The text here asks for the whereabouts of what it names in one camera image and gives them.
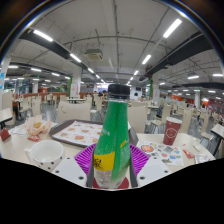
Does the red paper cup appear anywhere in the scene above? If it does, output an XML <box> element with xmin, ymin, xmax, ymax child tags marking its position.
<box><xmin>162</xmin><ymin>116</ymin><xmax>183</xmax><ymax>146</ymax></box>

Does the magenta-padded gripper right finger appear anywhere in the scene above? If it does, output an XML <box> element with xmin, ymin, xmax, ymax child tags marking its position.
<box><xmin>128</xmin><ymin>143</ymin><xmax>172</xmax><ymax>188</ymax></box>

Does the green plastic drink bottle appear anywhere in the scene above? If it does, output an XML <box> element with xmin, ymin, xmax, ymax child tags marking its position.
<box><xmin>91</xmin><ymin>83</ymin><xmax>132</xmax><ymax>190</ymax></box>

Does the white paper sheet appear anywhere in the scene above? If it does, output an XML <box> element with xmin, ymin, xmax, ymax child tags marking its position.
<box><xmin>9</xmin><ymin>124</ymin><xmax>29</xmax><ymax>136</ymax></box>

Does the small white sachet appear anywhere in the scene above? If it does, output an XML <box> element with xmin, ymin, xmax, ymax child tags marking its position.
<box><xmin>191</xmin><ymin>141</ymin><xmax>203</xmax><ymax>153</ymax></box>

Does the clear plastic wrapper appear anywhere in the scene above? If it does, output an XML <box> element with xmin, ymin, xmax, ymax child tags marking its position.
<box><xmin>194</xmin><ymin>153</ymin><xmax>211</xmax><ymax>164</ymax></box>

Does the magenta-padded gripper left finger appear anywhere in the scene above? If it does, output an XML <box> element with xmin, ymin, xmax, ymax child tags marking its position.
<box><xmin>52</xmin><ymin>143</ymin><xmax>98</xmax><ymax>188</ymax></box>

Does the group of ceiling lights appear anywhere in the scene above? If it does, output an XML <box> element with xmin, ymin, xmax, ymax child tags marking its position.
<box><xmin>6</xmin><ymin>18</ymin><xmax>224</xmax><ymax>94</ymax></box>

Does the red sauce packet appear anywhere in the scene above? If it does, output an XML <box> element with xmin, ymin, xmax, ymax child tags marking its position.
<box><xmin>182</xmin><ymin>148</ymin><xmax>195</xmax><ymax>159</ymax></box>

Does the dark brown food tray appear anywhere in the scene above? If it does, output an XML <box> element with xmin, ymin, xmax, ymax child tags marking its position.
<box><xmin>48</xmin><ymin>119</ymin><xmax>139</xmax><ymax>148</ymax></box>

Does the white polka dot mug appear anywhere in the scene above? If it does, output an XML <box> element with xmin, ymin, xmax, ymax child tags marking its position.
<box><xmin>23</xmin><ymin>139</ymin><xmax>65</xmax><ymax>173</ymax></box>

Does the red white snack packet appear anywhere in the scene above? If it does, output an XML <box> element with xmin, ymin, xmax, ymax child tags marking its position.
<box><xmin>27</xmin><ymin>134</ymin><xmax>41</xmax><ymax>143</ymax></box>

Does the person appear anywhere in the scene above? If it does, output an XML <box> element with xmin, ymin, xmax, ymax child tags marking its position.
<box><xmin>99</xmin><ymin>89</ymin><xmax>109</xmax><ymax>101</ymax></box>

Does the group of beige chairs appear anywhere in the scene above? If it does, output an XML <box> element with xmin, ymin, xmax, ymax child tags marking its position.
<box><xmin>1</xmin><ymin>91</ymin><xmax>224</xmax><ymax>141</ymax></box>

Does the clear plastic food bag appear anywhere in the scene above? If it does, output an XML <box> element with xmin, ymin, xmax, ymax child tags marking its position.
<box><xmin>24</xmin><ymin>114</ymin><xmax>53</xmax><ymax>136</ymax></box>

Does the small red wallet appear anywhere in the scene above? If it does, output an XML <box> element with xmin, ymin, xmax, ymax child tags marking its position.
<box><xmin>0</xmin><ymin>128</ymin><xmax>12</xmax><ymax>142</ymax></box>

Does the beige neighbouring table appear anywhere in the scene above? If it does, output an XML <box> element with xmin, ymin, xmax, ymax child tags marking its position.
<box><xmin>210</xmin><ymin>123</ymin><xmax>224</xmax><ymax>158</ymax></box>
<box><xmin>0</xmin><ymin>107</ymin><xmax>14</xmax><ymax>129</ymax></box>

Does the ceiling air conditioner unit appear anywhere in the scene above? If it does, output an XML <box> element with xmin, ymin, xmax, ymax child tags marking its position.
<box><xmin>84</xmin><ymin>48</ymin><xmax>104</xmax><ymax>61</ymax></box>

